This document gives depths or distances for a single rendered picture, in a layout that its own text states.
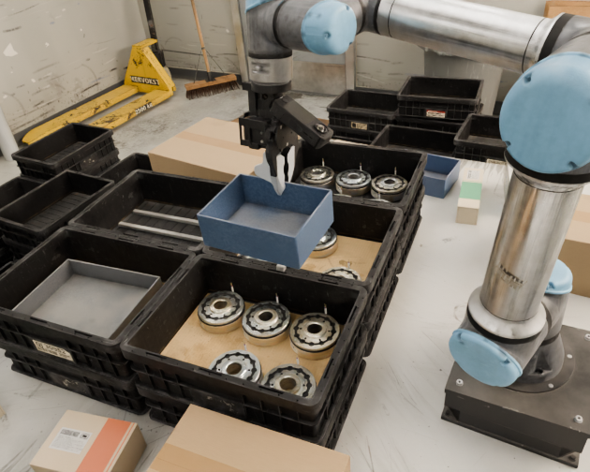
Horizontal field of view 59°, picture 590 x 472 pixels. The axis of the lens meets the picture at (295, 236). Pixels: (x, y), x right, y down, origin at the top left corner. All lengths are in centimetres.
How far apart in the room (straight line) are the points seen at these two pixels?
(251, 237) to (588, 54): 55
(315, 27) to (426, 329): 77
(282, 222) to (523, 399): 55
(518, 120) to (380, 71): 366
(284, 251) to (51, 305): 67
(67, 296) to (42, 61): 350
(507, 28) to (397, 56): 341
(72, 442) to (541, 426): 87
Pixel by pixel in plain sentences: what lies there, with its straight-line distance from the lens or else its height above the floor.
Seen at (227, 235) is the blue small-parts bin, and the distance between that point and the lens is 93.
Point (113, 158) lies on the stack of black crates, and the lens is 290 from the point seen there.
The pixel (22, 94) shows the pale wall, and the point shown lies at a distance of 462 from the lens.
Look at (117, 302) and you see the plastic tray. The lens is 130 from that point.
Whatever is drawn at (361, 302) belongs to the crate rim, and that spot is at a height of 93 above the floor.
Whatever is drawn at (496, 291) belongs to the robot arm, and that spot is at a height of 110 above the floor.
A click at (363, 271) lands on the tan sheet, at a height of 83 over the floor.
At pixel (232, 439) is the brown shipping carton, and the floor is 86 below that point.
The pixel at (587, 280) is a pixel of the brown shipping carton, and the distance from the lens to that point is 145.
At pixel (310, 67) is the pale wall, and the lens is 449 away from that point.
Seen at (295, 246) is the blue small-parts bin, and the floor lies 112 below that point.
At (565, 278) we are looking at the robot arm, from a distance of 99.
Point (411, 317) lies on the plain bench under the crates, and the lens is 133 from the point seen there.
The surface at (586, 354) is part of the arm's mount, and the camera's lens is 119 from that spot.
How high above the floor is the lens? 164
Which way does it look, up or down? 36 degrees down
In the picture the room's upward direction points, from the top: 6 degrees counter-clockwise
